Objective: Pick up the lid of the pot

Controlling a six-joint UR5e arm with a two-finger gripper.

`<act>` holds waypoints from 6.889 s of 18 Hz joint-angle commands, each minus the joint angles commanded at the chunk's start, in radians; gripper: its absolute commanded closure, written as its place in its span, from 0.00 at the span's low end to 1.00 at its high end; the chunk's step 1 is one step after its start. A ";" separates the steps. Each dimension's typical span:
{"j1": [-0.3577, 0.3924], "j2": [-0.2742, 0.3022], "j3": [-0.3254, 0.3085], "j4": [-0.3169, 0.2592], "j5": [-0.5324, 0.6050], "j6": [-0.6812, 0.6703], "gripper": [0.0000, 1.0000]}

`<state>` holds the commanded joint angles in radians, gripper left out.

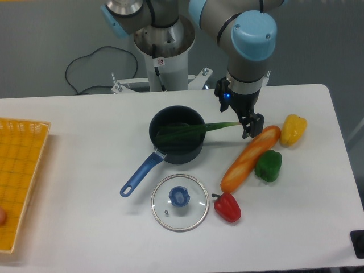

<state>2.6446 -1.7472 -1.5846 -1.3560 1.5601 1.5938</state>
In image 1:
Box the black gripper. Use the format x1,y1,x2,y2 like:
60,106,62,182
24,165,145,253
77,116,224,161
214,78,264,139

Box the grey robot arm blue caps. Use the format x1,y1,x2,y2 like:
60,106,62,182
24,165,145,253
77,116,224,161
101,1,282,137

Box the glass lid with blue knob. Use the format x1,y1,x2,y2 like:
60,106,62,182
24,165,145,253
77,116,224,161
151,174,209,232

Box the orange baguette bread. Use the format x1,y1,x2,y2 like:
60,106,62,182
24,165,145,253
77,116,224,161
220,125,281,193

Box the yellow bell pepper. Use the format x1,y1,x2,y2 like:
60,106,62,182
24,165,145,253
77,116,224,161
280,114,308,146

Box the green bell pepper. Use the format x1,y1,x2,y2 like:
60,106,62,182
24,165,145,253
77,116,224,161
254,150,282,183

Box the green scallion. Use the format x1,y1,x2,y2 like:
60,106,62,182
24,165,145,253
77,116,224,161
154,122,241,144

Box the red bell pepper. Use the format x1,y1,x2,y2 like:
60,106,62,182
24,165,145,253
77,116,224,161
211,193,241,223

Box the black table edge socket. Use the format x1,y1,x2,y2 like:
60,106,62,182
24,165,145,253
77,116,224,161
350,230,364,259

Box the yellow woven basket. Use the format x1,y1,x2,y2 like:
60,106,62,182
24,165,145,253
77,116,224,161
1,118,51,254

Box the dark pot with blue handle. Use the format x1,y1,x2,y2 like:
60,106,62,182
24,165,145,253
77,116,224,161
120,105,205,197

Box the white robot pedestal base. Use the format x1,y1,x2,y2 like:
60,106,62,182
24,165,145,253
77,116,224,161
111,15,213,94

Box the black cable on floor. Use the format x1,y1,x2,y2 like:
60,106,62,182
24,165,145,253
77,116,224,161
65,45,139,96

